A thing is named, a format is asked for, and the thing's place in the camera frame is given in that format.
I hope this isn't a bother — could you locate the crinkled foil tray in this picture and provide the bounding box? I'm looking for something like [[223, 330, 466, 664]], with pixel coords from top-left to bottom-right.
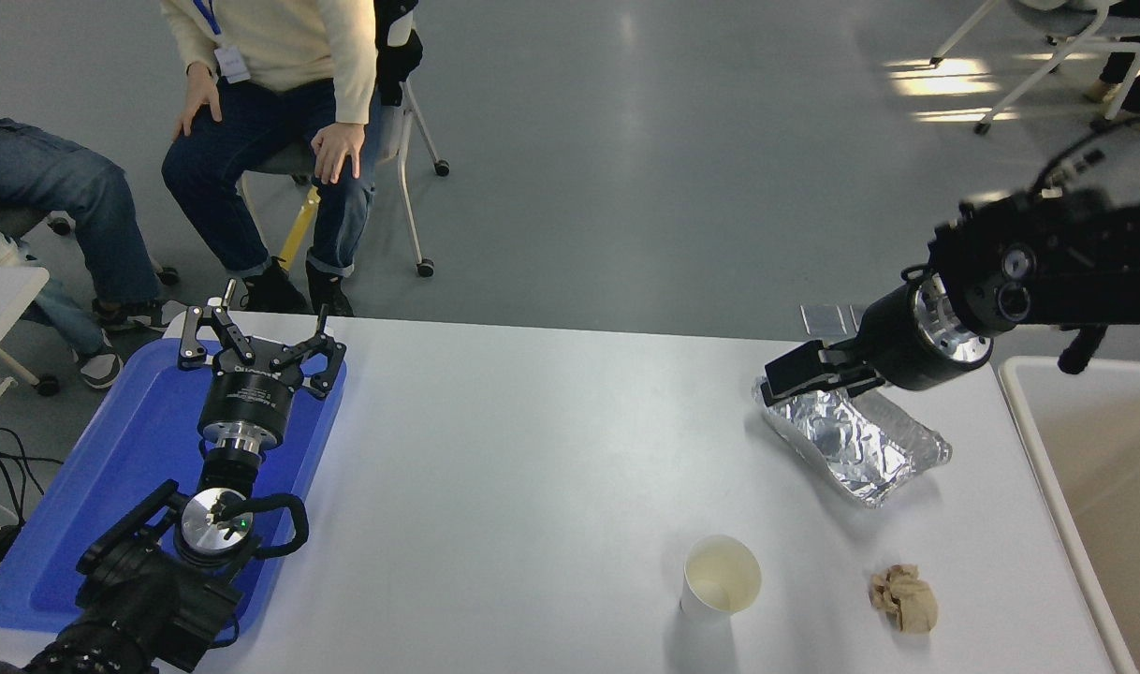
[[753, 374, 953, 508]]

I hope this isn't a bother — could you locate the person's left hand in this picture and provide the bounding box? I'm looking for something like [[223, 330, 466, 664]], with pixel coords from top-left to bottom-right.
[[310, 122, 367, 185]]

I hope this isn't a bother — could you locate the black jacket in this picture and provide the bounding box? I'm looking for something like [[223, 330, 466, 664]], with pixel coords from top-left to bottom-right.
[[373, 0, 424, 107]]

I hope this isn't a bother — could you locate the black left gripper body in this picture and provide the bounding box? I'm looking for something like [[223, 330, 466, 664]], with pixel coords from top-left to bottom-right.
[[198, 363, 301, 443]]

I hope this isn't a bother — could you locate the crumpled tan paper ball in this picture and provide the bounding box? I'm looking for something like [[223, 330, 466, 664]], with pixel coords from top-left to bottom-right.
[[868, 563, 940, 634]]

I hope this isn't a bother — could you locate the white-framed wheeled chair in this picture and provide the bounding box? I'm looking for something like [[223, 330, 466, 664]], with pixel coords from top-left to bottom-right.
[[930, 0, 1140, 135]]

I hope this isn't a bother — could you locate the large pale bin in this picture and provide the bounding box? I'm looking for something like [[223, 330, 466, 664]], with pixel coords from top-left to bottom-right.
[[998, 356, 1140, 674]]

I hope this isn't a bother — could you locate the person's right hand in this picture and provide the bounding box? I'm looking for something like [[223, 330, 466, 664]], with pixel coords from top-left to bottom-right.
[[172, 64, 223, 143]]

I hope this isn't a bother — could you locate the blue plastic tray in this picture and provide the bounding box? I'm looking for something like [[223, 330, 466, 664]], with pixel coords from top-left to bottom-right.
[[0, 337, 348, 636]]

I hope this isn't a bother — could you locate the grey chair with castors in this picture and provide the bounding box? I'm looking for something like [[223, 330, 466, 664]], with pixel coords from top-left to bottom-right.
[[0, 208, 180, 398]]

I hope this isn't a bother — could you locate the grey chair with white legs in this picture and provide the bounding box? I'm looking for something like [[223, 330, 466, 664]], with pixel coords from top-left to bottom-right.
[[238, 28, 451, 279]]

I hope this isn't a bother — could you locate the white paper cup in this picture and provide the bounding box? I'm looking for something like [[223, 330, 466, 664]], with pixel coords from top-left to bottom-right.
[[680, 535, 763, 623]]

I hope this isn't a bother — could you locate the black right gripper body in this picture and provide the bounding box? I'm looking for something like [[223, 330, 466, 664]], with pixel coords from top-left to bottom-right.
[[855, 284, 987, 392]]

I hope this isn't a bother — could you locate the black cable with plug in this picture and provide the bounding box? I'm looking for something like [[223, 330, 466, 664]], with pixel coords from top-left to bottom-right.
[[0, 426, 66, 579]]

